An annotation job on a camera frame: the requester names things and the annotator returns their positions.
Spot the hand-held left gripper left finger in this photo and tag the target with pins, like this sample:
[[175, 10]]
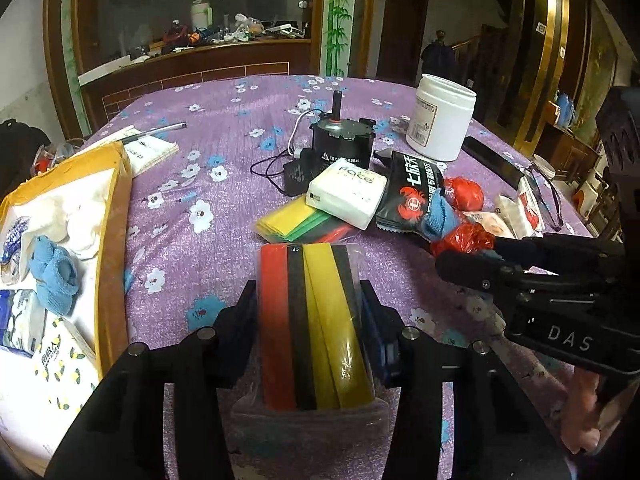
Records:
[[240, 330]]

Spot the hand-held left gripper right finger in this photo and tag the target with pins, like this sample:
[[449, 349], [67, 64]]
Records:
[[380, 355]]

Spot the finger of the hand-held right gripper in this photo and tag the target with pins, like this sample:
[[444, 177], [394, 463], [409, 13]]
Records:
[[550, 250], [475, 270]]

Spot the red plastic bag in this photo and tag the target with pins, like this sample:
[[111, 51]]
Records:
[[467, 195], [465, 237]]

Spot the blue sock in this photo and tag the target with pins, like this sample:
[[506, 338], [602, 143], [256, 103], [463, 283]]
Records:
[[42, 255], [62, 280], [440, 220]]

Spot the red black yellow strips packet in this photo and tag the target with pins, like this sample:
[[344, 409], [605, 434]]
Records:
[[310, 325]]

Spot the black snack bag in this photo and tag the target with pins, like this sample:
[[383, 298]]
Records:
[[407, 185]]

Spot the yellow-rimmed white tray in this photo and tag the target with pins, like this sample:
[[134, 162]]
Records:
[[112, 260]]

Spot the lemon print tissue pack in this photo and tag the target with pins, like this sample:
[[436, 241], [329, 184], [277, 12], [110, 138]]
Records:
[[60, 365]]

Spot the white sock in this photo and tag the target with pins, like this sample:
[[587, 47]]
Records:
[[80, 230]]

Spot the floral tissue pack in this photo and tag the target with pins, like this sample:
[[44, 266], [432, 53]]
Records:
[[25, 320]]

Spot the person's right hand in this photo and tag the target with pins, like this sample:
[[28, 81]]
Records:
[[580, 410]]

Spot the eyeglasses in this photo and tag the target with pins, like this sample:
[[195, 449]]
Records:
[[555, 212]]

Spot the white red tissue packet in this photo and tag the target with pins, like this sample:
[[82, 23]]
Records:
[[520, 210]]

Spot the purple floral tablecloth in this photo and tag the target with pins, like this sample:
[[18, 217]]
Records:
[[225, 240]]

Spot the wooden side cabinet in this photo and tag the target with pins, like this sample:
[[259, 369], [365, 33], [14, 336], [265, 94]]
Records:
[[565, 150]]

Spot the black phone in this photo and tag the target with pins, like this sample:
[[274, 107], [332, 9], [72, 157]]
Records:
[[492, 160]]

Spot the yellow green red strips packet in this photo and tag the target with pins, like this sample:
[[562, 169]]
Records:
[[295, 222]]

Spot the blue plastic bag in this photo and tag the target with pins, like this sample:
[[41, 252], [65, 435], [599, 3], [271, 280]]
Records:
[[566, 107]]

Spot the white tissue pack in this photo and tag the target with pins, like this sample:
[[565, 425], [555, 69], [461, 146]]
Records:
[[350, 190]]

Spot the white plastic jar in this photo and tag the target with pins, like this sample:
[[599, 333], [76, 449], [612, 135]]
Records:
[[440, 120]]

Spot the black power adapter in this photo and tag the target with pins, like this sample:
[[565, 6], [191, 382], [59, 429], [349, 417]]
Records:
[[297, 175]]

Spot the black electric motor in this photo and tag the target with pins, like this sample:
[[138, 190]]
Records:
[[340, 142]]

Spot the gold trimmed wooden screen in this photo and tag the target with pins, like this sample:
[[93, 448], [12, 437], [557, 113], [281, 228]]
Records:
[[537, 60]]

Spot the white notebook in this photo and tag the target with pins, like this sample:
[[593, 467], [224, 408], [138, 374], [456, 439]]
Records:
[[150, 152]]

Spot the dark coat on stand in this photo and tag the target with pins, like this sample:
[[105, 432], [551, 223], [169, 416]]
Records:
[[437, 60]]

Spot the black silver pen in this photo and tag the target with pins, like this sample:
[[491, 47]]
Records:
[[160, 128]]

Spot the brown wooden door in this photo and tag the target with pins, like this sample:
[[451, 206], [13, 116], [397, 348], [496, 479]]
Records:
[[400, 35]]

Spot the wooden glass cabinet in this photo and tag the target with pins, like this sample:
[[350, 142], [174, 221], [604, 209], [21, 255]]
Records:
[[200, 67]]

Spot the bamboo painted pillar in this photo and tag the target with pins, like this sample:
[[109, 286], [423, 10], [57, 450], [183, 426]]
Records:
[[336, 20]]

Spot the pile of assorted clutter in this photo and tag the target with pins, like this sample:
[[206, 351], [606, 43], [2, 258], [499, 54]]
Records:
[[250, 27]]

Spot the white jug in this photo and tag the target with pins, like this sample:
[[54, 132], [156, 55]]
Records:
[[201, 15]]

